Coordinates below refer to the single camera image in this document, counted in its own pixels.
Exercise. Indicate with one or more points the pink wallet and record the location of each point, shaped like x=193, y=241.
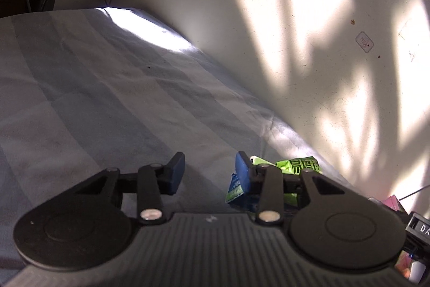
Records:
x=394, y=203

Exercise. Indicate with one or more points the green tissue packet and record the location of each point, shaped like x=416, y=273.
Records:
x=238, y=194

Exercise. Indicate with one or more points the black label box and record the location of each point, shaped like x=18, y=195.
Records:
x=418, y=229

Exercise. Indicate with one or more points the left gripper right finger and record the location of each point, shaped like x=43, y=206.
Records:
x=268, y=183

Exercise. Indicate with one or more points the small wall sticker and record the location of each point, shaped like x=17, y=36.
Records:
x=364, y=41

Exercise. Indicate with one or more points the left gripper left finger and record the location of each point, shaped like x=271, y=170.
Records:
x=150, y=183

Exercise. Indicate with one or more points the grey striped bed sheet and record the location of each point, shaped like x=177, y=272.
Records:
x=85, y=90

